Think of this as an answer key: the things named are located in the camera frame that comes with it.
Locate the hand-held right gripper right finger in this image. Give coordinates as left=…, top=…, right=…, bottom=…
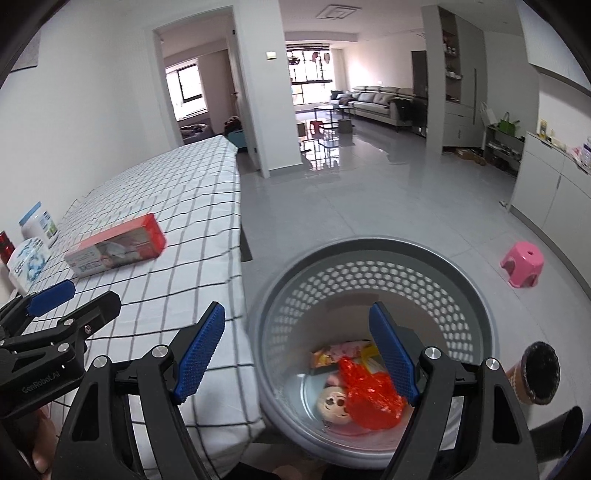
left=368, top=302, right=540, bottom=480

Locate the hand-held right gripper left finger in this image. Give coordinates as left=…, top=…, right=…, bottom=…
left=59, top=302, right=226, bottom=480

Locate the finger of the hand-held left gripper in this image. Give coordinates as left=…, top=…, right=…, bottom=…
left=0, top=279, right=77, bottom=340
left=0, top=291, right=122, bottom=355

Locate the pink stick wrapper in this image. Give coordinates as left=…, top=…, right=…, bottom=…
left=329, top=342, right=368, bottom=361

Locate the red plastic bag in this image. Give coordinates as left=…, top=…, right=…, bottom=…
left=338, top=357, right=407, bottom=432

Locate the round cartoon face packet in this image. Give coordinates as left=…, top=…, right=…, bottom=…
left=316, top=385, right=354, bottom=428

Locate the grey perforated waste basket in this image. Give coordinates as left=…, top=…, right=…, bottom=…
left=247, top=236, right=511, bottom=472

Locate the person's left hand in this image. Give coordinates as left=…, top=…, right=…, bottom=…
left=9, top=405, right=60, bottom=480

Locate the white blue tissue pack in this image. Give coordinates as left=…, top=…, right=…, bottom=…
left=7, top=237, right=51, bottom=294

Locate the white jar blue lid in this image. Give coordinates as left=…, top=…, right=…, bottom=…
left=18, top=200, right=60, bottom=247

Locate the long red carton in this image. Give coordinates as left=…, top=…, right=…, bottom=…
left=63, top=213, right=167, bottom=278

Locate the checked white tablecloth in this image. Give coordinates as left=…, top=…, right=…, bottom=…
left=0, top=135, right=264, bottom=480

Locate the pink plastic stool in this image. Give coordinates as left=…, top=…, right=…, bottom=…
left=500, top=241, right=544, bottom=289

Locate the white counter cabinet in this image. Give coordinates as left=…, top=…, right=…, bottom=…
left=510, top=131, right=591, bottom=287

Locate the shoe rack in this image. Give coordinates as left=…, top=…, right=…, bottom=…
left=482, top=124, right=527, bottom=176

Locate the black jacket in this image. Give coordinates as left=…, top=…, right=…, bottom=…
left=394, top=97, right=428, bottom=134

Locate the bedroom window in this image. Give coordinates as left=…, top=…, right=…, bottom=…
left=178, top=65, right=208, bottom=116

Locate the white shelf cabinet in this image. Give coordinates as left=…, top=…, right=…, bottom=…
left=438, top=7, right=485, bottom=153

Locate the dark coffee table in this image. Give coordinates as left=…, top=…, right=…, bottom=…
left=314, top=104, right=354, bottom=123

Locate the grey sofa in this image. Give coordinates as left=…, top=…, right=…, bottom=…
left=344, top=85, right=416, bottom=127

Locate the green bag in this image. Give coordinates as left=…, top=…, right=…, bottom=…
left=496, top=111, right=520, bottom=137

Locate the balcony window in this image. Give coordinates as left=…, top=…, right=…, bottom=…
left=285, top=41, right=334, bottom=109

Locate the square ceiling light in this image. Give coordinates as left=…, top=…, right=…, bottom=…
left=316, top=4, right=361, bottom=20

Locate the grey wall picture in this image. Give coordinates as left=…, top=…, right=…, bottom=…
left=9, top=44, right=42, bottom=72

